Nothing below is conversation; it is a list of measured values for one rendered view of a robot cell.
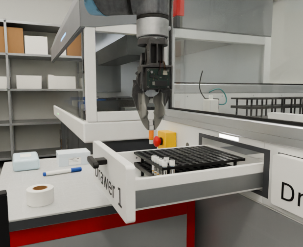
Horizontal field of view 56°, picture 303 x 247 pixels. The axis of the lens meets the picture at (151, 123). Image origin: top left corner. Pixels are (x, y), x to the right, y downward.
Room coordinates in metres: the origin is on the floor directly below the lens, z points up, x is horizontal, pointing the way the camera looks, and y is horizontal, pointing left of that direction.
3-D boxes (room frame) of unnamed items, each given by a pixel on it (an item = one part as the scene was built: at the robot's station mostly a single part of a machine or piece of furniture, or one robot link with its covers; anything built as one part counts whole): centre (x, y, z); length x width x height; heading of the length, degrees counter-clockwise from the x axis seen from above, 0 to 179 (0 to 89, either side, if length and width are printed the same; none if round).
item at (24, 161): (1.12, 0.50, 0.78); 0.15 x 0.10 x 0.04; 26
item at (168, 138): (1.05, -0.06, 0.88); 0.07 x 0.05 x 0.07; 23
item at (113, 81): (2.47, 0.16, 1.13); 1.78 x 1.14 x 0.45; 23
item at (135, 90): (0.70, 0.02, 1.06); 0.05 x 0.02 x 0.09; 101
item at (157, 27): (0.69, -0.01, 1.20); 0.08 x 0.08 x 0.05
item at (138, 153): (0.67, 0.00, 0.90); 0.18 x 0.02 x 0.01; 23
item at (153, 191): (0.71, -0.10, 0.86); 0.40 x 0.26 x 0.06; 113
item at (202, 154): (0.71, -0.09, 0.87); 0.22 x 0.18 x 0.06; 113
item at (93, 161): (0.62, 0.12, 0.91); 0.07 x 0.04 x 0.01; 23
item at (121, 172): (0.63, 0.09, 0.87); 0.29 x 0.02 x 0.11; 23
